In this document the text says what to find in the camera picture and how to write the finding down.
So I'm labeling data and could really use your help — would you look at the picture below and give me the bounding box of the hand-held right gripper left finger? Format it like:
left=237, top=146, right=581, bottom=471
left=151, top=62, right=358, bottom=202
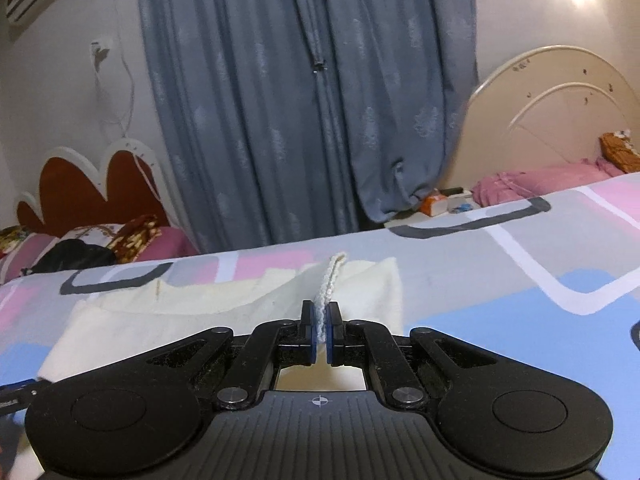
left=145, top=301, right=317, bottom=411

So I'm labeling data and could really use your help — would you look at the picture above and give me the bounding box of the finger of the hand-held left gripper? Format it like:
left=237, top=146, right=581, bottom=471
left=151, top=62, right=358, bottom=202
left=0, top=379, right=53, bottom=399

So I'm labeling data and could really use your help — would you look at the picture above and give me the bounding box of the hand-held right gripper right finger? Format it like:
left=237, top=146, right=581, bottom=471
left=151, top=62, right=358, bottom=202
left=326, top=303, right=501, bottom=408

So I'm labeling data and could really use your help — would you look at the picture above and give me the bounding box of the cream knit sweater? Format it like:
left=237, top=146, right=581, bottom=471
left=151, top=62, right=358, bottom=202
left=37, top=252, right=403, bottom=391

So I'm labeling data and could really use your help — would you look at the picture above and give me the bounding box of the white nightstand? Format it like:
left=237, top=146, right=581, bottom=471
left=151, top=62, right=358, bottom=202
left=384, top=204, right=482, bottom=228

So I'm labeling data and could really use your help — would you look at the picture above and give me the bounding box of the black cloth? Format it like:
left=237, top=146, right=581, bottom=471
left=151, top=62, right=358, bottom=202
left=30, top=238, right=117, bottom=275

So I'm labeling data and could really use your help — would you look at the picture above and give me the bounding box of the white floral pillow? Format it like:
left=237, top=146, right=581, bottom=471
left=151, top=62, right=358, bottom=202
left=59, top=222, right=126, bottom=248

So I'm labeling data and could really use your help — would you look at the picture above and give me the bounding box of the orange box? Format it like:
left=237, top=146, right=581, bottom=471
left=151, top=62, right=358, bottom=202
left=420, top=191, right=451, bottom=217

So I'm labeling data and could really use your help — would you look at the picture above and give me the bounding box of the white box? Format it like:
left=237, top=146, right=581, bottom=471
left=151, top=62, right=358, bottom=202
left=446, top=191, right=476, bottom=215

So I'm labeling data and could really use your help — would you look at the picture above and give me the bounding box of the red gold floral cloth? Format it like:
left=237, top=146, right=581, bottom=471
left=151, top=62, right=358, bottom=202
left=106, top=214, right=163, bottom=263

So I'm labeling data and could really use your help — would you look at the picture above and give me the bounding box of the red scalloped headboard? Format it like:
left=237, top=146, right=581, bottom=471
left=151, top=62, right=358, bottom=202
left=15, top=135, right=188, bottom=241

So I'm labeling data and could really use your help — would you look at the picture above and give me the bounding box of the blue-grey floral curtain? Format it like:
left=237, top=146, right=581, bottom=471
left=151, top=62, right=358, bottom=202
left=135, top=0, right=478, bottom=256

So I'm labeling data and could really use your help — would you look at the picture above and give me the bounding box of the pink blanket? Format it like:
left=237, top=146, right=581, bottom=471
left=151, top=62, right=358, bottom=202
left=472, top=157, right=628, bottom=208

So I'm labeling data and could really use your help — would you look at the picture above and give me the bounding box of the cream arched headboard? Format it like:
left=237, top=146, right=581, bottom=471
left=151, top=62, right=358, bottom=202
left=442, top=45, right=640, bottom=193

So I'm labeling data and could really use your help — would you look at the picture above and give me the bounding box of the orange patterned cloth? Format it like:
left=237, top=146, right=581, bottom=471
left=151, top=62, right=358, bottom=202
left=599, top=130, right=640, bottom=176

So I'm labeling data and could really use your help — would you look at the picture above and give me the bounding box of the white charging cable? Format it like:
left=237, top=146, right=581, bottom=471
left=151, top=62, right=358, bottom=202
left=95, top=52, right=168, bottom=211

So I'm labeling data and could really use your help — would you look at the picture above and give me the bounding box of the white wall socket with charger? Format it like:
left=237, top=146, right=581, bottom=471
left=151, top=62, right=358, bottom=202
left=90, top=37, right=114, bottom=68

